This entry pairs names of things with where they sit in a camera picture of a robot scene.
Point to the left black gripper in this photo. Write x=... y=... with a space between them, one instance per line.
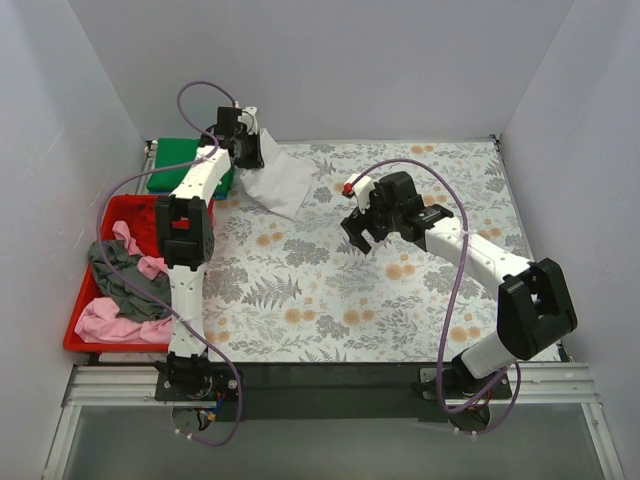
x=251 y=151

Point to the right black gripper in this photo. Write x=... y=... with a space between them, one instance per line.
x=368 y=220

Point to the red plastic bin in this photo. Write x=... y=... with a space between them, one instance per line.
x=89 y=291

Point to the floral table cloth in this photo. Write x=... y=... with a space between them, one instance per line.
x=280 y=290

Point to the pink t shirt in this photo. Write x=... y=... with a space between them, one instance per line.
x=99 y=321

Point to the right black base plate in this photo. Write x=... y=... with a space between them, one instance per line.
x=435 y=392

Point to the aluminium rail frame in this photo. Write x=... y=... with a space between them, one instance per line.
x=331 y=421

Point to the grey t shirt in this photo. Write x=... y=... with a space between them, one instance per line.
x=139 y=285

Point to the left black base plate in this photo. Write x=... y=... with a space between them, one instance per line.
x=210 y=386

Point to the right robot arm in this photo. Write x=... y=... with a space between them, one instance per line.
x=534 y=307

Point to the red t shirt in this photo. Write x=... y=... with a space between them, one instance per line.
x=138 y=212

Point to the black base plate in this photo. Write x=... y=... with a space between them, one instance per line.
x=435 y=392
x=210 y=386

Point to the white t shirt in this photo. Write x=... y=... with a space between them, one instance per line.
x=282 y=185

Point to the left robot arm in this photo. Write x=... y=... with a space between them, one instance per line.
x=186 y=238

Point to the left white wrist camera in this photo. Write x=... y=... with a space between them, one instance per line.
x=247 y=118

